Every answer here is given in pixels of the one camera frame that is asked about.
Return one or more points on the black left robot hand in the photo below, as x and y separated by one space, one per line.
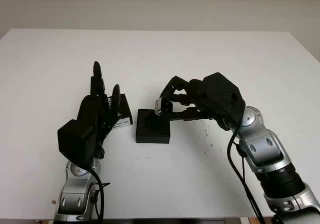
87 108

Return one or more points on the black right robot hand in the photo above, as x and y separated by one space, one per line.
197 96

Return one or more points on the small silver depth camera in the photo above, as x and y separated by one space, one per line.
163 106

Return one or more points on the black RealSense box lid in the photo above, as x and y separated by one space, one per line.
126 108

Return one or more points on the black box base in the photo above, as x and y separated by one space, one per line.
152 133

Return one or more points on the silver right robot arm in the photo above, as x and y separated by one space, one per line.
265 143

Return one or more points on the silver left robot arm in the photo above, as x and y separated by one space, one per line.
72 194

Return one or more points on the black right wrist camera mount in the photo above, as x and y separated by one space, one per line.
225 93

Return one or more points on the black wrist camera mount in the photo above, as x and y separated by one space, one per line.
75 141
225 93

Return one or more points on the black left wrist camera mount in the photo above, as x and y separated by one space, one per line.
75 141

